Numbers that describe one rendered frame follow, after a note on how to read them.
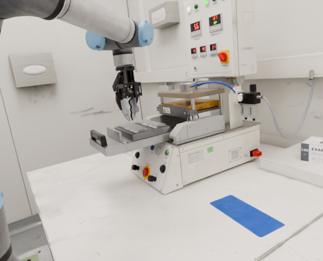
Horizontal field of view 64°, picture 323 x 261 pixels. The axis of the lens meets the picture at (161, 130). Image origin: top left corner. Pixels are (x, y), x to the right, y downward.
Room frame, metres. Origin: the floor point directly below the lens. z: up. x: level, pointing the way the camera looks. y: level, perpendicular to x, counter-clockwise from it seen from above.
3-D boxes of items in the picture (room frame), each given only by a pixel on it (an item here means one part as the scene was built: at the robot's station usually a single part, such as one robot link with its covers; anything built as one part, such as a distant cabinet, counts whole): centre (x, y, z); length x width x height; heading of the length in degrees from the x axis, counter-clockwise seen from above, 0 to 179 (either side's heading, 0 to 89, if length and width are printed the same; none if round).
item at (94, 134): (0.97, 0.25, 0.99); 0.15 x 0.02 x 0.04; 28
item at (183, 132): (1.02, -0.14, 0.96); 0.26 x 0.05 x 0.07; 118
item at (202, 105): (1.17, -0.15, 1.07); 0.22 x 0.17 x 0.10; 28
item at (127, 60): (1.01, 0.11, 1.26); 0.08 x 0.08 x 0.05
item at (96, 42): (0.92, 0.15, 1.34); 0.11 x 0.11 x 0.08; 61
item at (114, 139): (1.03, 0.13, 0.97); 0.30 x 0.22 x 0.08; 118
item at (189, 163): (1.16, -0.15, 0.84); 0.53 x 0.37 x 0.17; 118
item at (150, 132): (1.06, 0.08, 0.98); 0.20 x 0.17 x 0.03; 28
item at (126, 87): (1.01, 0.11, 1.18); 0.09 x 0.08 x 0.12; 28
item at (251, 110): (1.05, -0.36, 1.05); 0.15 x 0.05 x 0.15; 28
